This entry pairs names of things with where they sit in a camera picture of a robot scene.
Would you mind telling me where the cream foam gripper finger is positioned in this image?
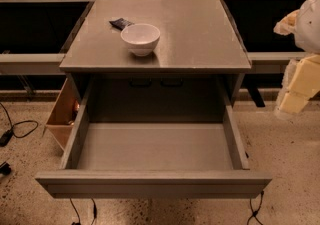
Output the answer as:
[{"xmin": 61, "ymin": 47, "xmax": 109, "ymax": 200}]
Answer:
[{"xmin": 274, "ymin": 55, "xmax": 320, "ymax": 116}]

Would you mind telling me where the grey top drawer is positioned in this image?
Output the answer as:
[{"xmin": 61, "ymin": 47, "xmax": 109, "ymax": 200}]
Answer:
[{"xmin": 36, "ymin": 78, "xmax": 272, "ymax": 199}]

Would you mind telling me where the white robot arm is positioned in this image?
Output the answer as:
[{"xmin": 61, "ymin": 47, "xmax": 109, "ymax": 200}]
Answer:
[{"xmin": 274, "ymin": 0, "xmax": 320, "ymax": 119}]

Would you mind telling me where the grey drawer cabinet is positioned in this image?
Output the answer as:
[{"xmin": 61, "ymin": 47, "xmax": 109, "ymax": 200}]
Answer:
[{"xmin": 60, "ymin": 0, "xmax": 251, "ymax": 122}]

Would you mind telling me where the white ceramic bowl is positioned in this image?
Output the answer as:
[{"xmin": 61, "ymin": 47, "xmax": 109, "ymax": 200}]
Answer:
[{"xmin": 120, "ymin": 23, "xmax": 160, "ymax": 57}]

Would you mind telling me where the dark blue snack packet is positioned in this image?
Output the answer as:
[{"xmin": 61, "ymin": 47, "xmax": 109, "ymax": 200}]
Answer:
[{"xmin": 110, "ymin": 18, "xmax": 133, "ymax": 30}]

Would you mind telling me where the brown cardboard box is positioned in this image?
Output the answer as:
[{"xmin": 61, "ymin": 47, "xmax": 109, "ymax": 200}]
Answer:
[{"xmin": 46, "ymin": 79, "xmax": 79, "ymax": 150}]

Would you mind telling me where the black object left edge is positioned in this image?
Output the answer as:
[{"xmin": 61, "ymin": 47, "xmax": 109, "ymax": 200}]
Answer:
[{"xmin": 0, "ymin": 162, "xmax": 11, "ymax": 175}]

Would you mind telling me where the grey metal rail right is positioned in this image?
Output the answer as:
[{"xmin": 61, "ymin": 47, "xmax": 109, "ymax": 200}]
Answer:
[{"xmin": 247, "ymin": 52, "xmax": 307, "ymax": 74}]

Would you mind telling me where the grey metal rail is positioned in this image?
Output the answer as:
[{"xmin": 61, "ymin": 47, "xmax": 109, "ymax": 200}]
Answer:
[
  {"xmin": 247, "ymin": 52, "xmax": 307, "ymax": 74},
  {"xmin": 0, "ymin": 54, "xmax": 64, "ymax": 75}
]

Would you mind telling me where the black cable bottom right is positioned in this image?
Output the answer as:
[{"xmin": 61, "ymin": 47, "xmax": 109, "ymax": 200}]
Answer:
[{"xmin": 246, "ymin": 190, "xmax": 265, "ymax": 225}]

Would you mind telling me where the black cable loop bottom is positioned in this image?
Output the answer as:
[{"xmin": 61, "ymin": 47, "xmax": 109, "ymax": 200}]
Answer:
[{"xmin": 68, "ymin": 198, "xmax": 98, "ymax": 225}]

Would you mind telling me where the grey metal rail left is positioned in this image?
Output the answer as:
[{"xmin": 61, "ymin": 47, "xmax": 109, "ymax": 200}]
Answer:
[{"xmin": 0, "ymin": 54, "xmax": 64, "ymax": 75}]

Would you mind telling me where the black cable with adapter left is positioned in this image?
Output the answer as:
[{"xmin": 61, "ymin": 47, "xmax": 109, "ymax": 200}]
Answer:
[{"xmin": 0, "ymin": 101, "xmax": 40, "ymax": 148}]

